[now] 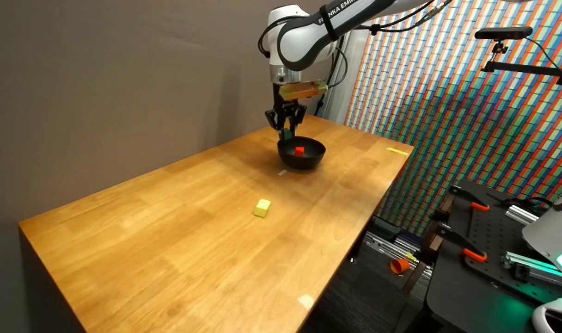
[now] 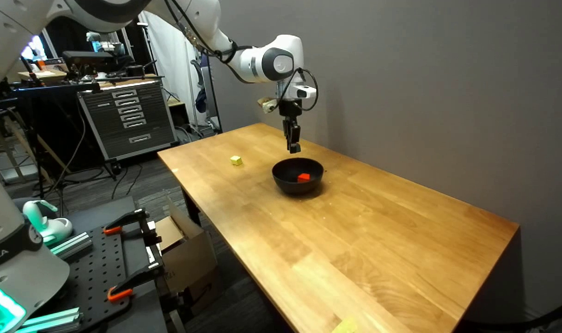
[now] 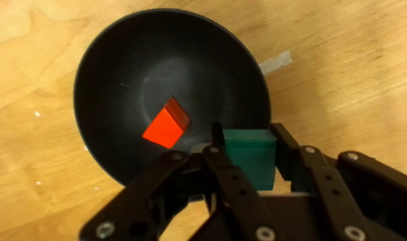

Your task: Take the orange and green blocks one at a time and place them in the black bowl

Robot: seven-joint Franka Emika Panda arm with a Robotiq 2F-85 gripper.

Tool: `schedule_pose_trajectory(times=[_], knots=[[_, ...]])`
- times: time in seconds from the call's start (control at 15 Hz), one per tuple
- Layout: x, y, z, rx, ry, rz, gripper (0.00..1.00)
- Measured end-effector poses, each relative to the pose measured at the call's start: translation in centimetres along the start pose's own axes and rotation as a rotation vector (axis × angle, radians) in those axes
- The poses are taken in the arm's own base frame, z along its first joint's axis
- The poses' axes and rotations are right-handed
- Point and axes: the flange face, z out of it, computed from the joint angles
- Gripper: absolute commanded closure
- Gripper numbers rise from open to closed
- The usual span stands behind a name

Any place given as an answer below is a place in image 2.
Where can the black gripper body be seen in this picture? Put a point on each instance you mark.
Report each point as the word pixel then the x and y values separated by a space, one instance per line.
pixel 290 110

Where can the white curved plastic device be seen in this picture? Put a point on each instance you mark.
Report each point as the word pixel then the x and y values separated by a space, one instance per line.
pixel 43 223

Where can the cardboard box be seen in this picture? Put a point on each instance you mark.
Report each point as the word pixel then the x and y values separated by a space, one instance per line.
pixel 189 260

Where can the blue hanging item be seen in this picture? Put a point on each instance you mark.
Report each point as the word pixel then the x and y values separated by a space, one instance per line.
pixel 200 94

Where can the black perforated breadboard plate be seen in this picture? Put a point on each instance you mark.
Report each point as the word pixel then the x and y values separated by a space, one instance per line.
pixel 96 271

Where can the cluttered work desk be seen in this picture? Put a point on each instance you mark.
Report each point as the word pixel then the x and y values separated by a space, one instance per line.
pixel 46 75

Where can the black bowl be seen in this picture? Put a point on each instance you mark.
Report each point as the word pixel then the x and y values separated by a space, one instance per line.
pixel 287 182

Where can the aluminium profile rail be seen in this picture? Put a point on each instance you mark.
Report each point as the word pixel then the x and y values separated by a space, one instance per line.
pixel 50 321
pixel 70 245

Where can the black cabinet white vents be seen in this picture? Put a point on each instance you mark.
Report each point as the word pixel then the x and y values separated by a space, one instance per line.
pixel 126 123

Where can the white panel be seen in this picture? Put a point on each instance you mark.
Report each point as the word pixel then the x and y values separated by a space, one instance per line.
pixel 170 49

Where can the yellow block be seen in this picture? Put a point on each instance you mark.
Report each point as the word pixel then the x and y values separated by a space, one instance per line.
pixel 235 160

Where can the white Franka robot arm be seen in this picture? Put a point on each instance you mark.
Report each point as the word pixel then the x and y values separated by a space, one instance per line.
pixel 274 62

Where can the orange block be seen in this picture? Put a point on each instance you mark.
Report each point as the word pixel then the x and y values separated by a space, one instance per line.
pixel 303 179

